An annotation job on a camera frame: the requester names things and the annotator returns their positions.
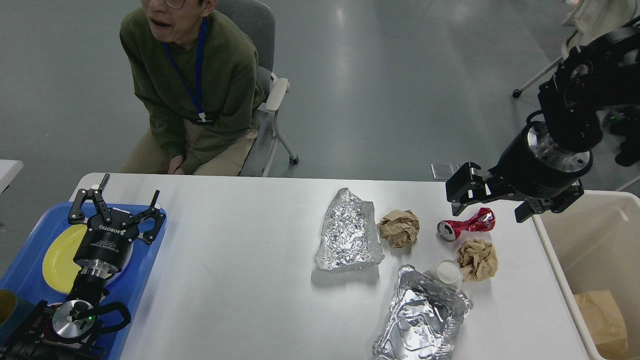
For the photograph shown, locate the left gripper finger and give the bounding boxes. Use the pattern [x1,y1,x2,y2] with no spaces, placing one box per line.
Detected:
[124,190,166,246]
[67,173,113,224]

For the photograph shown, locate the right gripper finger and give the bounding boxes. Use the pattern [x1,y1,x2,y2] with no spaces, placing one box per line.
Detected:
[445,162,506,216]
[514,182,585,223]

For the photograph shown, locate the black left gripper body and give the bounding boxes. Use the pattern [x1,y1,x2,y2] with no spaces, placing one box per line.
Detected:
[73,210,140,281]

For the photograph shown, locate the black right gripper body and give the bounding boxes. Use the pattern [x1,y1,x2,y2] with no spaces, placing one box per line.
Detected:
[493,121,594,199]

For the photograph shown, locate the yellow plate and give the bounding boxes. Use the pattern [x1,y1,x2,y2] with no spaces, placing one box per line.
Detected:
[42,224,87,295]

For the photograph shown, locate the dark teal mug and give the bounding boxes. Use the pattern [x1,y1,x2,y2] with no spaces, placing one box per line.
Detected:
[0,289,35,345]

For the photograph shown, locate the aluminium foil tray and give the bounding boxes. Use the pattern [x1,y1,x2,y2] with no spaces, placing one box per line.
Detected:
[371,264,474,360]

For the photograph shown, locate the brown paper bag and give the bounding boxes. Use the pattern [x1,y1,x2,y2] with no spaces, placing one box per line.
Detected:
[573,289,628,360]

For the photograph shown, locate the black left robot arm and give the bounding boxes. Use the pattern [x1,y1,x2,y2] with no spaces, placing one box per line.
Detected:
[1,174,167,360]

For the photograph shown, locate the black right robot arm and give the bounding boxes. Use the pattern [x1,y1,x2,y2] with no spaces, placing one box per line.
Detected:
[445,17,640,223]

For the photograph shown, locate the floor outlet plate left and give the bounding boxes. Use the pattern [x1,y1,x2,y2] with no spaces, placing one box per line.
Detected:
[430,162,458,181]

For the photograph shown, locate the crushed red can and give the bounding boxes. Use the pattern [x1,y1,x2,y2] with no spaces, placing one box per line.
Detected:
[436,207,496,242]

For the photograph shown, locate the crumpled brown paper wad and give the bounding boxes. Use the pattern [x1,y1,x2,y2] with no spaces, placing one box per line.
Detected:
[456,239,499,282]

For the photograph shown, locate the beige plastic bin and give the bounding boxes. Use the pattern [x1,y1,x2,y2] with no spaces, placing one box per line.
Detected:
[532,190,640,360]

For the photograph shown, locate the blue plastic tray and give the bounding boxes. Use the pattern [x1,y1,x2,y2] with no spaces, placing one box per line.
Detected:
[0,202,167,360]

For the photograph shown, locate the crumpled brown paper ball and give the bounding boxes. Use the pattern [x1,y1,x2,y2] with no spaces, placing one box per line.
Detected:
[376,209,420,249]

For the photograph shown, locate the white side table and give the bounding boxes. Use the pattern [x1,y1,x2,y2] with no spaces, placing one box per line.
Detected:
[0,159,25,194]

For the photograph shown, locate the white paper cup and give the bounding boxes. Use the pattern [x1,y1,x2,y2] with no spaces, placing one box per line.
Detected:
[429,259,463,291]

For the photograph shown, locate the crumpled aluminium foil sheet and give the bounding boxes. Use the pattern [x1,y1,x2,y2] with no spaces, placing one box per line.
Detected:
[314,187,386,272]

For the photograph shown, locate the white office chair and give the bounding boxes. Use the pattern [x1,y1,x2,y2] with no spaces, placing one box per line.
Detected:
[511,0,638,99]

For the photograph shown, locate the person in khaki trousers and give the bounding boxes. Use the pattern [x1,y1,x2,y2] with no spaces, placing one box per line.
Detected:
[118,0,265,176]

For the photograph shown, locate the grey office chair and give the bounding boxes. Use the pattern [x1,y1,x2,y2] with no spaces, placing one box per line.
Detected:
[216,0,299,177]

